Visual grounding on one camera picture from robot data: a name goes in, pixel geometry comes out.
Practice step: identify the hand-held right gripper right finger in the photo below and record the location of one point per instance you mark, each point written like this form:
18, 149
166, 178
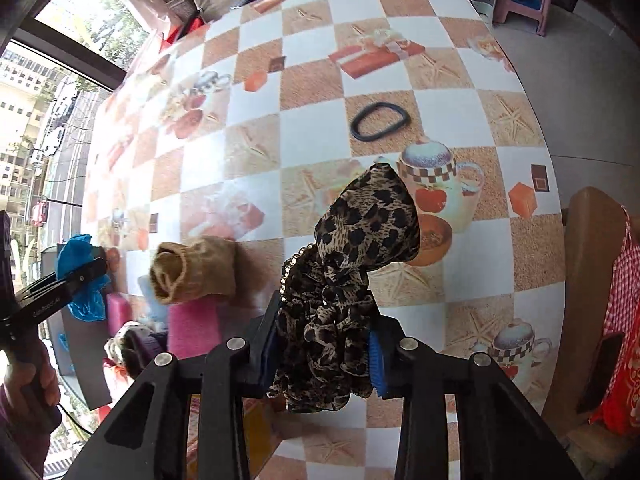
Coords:
376, 362

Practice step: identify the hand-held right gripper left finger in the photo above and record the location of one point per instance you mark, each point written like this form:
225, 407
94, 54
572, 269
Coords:
267, 347

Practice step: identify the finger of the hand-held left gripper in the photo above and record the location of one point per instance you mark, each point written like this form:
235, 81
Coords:
65, 287

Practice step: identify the blue scrunchie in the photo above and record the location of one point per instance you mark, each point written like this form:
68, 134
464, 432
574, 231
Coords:
75, 260

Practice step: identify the pink patterned box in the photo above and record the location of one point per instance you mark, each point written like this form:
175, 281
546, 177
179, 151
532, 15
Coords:
192, 327

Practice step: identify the leopard print scrunchie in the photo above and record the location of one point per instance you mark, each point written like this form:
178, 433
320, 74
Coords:
350, 260

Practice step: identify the person's left hand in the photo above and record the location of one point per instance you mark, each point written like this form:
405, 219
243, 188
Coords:
37, 375

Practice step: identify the dark grey flat panel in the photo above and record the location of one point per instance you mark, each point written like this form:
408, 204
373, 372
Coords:
85, 360

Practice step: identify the tan fabric scrunchie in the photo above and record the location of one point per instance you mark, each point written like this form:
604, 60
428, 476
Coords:
195, 272

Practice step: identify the wooden chair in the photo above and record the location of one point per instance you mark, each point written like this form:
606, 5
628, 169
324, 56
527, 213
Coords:
585, 270

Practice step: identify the red checkered cloth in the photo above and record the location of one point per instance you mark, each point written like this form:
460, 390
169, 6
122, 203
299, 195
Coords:
622, 340

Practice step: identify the checkered printed tablecloth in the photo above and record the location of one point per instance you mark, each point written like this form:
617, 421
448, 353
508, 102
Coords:
350, 75

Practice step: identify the dark window frame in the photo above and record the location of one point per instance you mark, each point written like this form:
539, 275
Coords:
60, 42

